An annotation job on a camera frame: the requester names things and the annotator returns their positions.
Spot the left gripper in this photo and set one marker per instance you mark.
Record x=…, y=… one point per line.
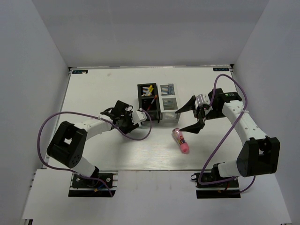
x=132, y=125

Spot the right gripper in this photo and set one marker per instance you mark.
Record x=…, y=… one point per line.
x=195, y=128

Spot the pink glue tube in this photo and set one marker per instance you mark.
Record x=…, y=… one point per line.
x=179, y=138

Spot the black pen holder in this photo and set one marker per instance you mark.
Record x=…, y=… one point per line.
x=144, y=101

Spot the clear blue glue bottle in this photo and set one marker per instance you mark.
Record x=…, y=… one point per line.
x=170, y=89

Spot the red pen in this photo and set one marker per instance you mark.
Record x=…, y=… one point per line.
x=154, y=99

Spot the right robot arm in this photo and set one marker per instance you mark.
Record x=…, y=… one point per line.
x=259, y=154

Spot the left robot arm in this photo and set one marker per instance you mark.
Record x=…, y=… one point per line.
x=68, y=142

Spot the white pen holder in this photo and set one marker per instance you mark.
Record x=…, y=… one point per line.
x=168, y=105

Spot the left corner label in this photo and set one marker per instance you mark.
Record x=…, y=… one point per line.
x=79, y=71

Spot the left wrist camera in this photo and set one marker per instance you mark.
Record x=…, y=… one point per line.
x=138, y=117

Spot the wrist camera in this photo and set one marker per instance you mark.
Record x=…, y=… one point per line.
x=138, y=117
x=202, y=100

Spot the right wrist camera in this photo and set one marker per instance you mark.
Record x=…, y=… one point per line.
x=202, y=100

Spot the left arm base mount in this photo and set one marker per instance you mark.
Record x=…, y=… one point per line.
x=80, y=187

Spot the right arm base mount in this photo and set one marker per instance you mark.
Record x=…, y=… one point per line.
x=224, y=190

